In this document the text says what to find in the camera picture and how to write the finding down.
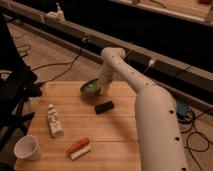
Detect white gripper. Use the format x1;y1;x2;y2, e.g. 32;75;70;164
99;65;114;85

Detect green ceramic bowl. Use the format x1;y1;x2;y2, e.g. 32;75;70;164
80;79;101;98

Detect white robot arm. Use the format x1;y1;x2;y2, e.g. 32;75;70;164
99;47;189;171

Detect black rectangular block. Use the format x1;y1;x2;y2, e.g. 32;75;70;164
95;101;114;114

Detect white squeeze bottle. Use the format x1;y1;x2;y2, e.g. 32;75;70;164
47;104;63;138

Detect orange and white eraser brush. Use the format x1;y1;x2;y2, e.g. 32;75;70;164
67;138;91;160

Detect blue box on floor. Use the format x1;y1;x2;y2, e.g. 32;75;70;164
176;100;189;117

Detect white paper cup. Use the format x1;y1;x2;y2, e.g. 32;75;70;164
14;135;41;161

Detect black cable on floor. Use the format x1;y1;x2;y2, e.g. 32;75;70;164
31;39;88;84

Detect white clamp on rail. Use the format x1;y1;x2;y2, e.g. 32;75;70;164
46;3;65;22

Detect long grey metal rail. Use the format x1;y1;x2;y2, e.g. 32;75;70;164
0;0;213;104

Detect black chair frame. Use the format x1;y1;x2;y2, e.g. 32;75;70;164
0;12;42;151

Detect black coiled cable right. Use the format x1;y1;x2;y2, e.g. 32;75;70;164
178;108;213;171

